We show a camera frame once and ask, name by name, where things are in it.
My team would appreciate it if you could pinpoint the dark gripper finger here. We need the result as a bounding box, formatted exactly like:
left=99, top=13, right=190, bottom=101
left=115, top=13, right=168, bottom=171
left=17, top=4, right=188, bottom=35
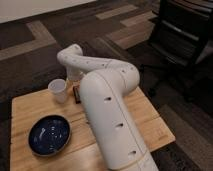
left=73, top=86, right=81, bottom=104

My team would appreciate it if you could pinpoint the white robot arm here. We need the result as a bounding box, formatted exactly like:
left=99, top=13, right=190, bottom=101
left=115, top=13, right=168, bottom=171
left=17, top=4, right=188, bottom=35
left=57, top=44, right=159, bottom=171

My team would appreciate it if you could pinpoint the dark blue bowl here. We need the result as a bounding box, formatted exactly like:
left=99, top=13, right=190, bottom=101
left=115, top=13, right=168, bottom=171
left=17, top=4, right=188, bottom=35
left=28, top=115, right=71, bottom=157

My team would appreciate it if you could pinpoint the black office chair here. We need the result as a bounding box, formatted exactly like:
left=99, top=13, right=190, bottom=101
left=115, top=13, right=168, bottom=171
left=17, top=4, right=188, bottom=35
left=148, top=0, right=213, bottom=67

